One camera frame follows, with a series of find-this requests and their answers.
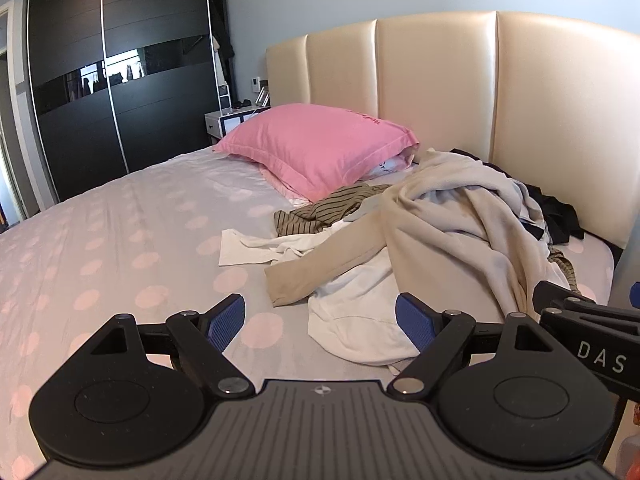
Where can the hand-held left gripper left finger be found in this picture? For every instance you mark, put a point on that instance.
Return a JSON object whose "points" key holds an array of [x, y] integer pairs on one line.
{"points": [[227, 322]]}

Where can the white sweatshirt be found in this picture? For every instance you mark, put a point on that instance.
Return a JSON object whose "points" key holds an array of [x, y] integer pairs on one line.
{"points": [[360, 320]]}

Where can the white printed pillow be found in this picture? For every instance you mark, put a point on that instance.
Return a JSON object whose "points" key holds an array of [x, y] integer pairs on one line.
{"points": [[395, 164]]}

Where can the grey garment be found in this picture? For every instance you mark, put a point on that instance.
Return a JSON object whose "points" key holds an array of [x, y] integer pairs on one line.
{"points": [[365, 208]]}

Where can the polka dot bed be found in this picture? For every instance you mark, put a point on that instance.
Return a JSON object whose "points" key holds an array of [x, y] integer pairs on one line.
{"points": [[125, 240]]}

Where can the cream padded headboard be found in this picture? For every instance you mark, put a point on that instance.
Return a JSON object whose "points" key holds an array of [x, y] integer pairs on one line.
{"points": [[440, 85]]}

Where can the open closet shelf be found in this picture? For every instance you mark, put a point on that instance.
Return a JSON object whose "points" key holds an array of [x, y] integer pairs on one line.
{"points": [[220, 10]]}

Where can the hanging dark clothes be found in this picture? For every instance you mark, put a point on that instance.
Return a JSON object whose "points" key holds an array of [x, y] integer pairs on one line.
{"points": [[226, 60]]}

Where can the white nightstand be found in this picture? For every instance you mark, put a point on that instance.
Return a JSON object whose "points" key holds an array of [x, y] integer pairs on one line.
{"points": [[227, 125]]}

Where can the black sunglasses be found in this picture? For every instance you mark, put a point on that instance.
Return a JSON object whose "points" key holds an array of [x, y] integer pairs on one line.
{"points": [[243, 104]]}

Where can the black sliding wardrobe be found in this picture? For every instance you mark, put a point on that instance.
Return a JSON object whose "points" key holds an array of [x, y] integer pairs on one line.
{"points": [[125, 85]]}

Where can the white door frame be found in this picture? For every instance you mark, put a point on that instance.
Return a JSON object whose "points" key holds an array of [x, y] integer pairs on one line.
{"points": [[11, 170]]}

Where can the black garment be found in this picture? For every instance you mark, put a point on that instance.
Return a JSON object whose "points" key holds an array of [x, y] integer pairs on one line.
{"points": [[562, 220]]}

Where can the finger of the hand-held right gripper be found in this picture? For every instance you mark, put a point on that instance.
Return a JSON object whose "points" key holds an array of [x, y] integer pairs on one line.
{"points": [[552, 294]]}

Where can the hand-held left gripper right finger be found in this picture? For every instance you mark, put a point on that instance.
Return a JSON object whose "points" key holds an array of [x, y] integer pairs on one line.
{"points": [[412, 321]]}

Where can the pale grey sweatshirt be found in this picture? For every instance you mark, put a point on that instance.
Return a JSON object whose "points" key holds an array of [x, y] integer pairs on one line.
{"points": [[465, 175]]}

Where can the white wall switch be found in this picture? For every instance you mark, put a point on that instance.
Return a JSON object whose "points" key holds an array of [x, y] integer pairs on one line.
{"points": [[257, 83]]}

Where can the pink pillow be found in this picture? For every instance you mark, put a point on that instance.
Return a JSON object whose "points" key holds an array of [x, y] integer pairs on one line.
{"points": [[310, 145]]}

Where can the olive striped garment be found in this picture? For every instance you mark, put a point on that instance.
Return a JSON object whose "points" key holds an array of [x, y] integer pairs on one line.
{"points": [[320, 210], [565, 267]]}

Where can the beige sweater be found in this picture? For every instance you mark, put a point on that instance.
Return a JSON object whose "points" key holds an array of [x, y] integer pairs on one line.
{"points": [[325, 265]]}

